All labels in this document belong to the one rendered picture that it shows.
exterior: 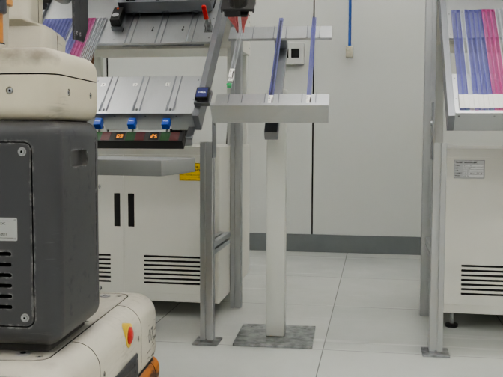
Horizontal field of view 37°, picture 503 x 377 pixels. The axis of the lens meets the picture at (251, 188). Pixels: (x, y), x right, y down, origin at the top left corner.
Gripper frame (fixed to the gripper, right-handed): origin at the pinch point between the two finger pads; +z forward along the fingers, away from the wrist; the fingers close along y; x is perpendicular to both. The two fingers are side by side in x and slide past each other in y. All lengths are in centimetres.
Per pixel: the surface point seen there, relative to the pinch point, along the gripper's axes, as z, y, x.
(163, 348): 69, 21, 72
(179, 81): 17.7, 21.2, 2.8
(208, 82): 18.3, 11.6, 2.7
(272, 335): 78, -11, 59
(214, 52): 16.1, 11.3, -11.2
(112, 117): 19.6, 39.9, 20.0
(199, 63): 119, 50, -153
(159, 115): 18.0, 24.6, 20.5
